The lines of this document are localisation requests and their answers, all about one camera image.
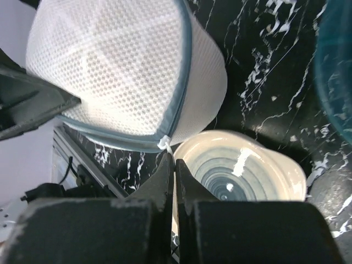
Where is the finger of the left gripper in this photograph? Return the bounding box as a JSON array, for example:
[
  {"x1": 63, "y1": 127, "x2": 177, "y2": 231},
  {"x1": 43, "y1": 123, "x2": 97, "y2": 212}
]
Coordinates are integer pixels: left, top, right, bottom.
[{"x1": 1, "y1": 51, "x2": 81, "y2": 141}]

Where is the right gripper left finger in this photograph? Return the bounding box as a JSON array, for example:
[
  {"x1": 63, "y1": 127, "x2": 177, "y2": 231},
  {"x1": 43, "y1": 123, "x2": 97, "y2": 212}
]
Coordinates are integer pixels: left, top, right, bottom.
[{"x1": 1, "y1": 153, "x2": 174, "y2": 263}]

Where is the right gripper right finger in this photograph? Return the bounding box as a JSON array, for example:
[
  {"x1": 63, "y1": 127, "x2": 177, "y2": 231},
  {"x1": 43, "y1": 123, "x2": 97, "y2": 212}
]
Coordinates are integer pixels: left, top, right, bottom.
[{"x1": 175, "y1": 159, "x2": 344, "y2": 263}]

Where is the white mesh laundry bag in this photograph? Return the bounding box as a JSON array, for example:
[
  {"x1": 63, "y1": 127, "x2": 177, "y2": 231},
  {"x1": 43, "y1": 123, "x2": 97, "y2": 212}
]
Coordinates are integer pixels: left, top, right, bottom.
[{"x1": 26, "y1": 0, "x2": 227, "y2": 153}]

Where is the pink blue swirl plate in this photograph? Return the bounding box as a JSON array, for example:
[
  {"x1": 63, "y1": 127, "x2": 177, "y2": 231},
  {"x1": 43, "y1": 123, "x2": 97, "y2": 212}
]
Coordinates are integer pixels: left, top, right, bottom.
[{"x1": 172, "y1": 130, "x2": 307, "y2": 240}]

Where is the right teal plastic bin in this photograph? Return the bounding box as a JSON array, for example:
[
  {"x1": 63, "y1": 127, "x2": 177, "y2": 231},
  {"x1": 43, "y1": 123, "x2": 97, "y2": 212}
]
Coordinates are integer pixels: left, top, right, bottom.
[{"x1": 314, "y1": 1, "x2": 351, "y2": 143}]

